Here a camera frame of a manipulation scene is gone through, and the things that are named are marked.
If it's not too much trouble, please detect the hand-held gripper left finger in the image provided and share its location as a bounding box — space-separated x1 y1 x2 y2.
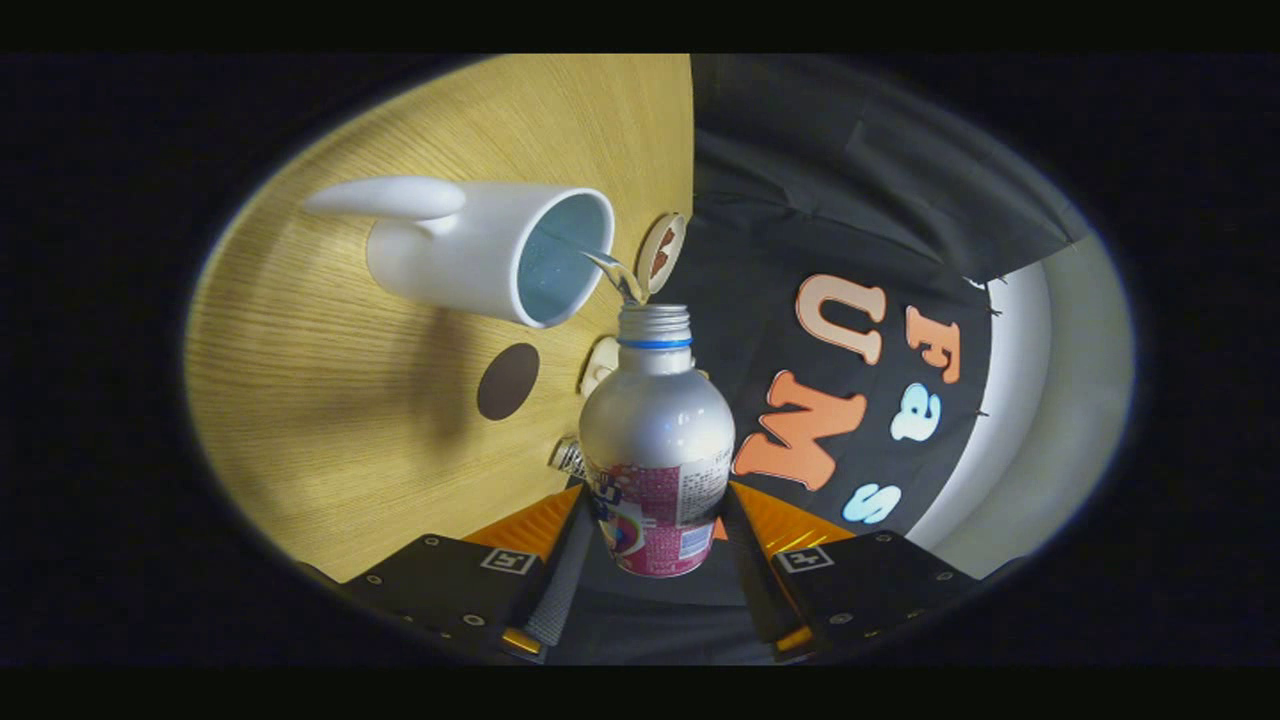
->
340 483 596 663

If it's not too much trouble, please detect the clear juice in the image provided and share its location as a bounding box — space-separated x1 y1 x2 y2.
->
575 245 649 306

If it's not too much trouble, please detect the wooden table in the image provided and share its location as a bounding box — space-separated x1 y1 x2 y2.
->
183 55 696 583

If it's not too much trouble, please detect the white toaster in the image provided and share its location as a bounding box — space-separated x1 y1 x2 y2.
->
579 336 621 399

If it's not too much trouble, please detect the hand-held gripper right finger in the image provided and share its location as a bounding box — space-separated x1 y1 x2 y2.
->
722 480 981 661

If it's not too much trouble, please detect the white round plate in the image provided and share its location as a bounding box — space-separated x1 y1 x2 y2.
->
636 211 688 296

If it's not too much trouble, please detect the dark round coaster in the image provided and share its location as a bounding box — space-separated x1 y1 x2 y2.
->
476 342 542 422

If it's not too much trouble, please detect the silver juice bottle red label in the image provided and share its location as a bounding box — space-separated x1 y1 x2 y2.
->
579 303 737 579

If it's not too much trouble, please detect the white cup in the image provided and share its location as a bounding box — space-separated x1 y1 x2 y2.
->
303 176 616 329

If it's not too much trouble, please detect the black backdrop cloth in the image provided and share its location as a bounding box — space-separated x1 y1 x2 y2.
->
545 55 1096 666

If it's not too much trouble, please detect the metal wire holder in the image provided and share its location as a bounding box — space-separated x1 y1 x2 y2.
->
548 437 591 481

